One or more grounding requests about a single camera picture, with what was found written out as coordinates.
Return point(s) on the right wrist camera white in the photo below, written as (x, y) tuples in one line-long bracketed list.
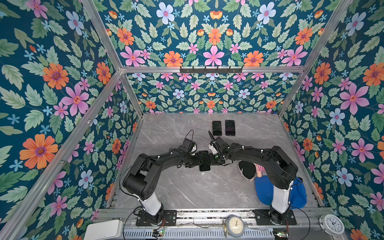
[(213, 148)]

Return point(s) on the blue cloth hat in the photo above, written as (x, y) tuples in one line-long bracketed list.
[(265, 189)]

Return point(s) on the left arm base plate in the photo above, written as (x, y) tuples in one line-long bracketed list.
[(163, 218)]

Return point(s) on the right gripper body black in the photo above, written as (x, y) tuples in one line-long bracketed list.
[(215, 159)]

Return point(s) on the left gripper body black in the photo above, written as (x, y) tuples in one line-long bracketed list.
[(193, 160)]

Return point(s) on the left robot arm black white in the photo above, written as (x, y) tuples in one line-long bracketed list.
[(143, 176)]

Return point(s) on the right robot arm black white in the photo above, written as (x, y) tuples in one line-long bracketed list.
[(280, 169)]

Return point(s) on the black hook rail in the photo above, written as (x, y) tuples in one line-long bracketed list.
[(209, 70)]

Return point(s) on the black phone pink edge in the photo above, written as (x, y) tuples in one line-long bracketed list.
[(217, 128)]

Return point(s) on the aluminium front rail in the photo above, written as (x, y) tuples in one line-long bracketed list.
[(220, 213)]

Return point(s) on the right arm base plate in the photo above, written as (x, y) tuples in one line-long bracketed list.
[(272, 217)]

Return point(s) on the round beige clock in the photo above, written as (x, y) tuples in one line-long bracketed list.
[(235, 226)]

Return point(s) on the white box device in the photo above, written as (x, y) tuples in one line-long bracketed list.
[(108, 230)]

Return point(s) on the white alarm clock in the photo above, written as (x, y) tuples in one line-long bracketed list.
[(331, 225)]

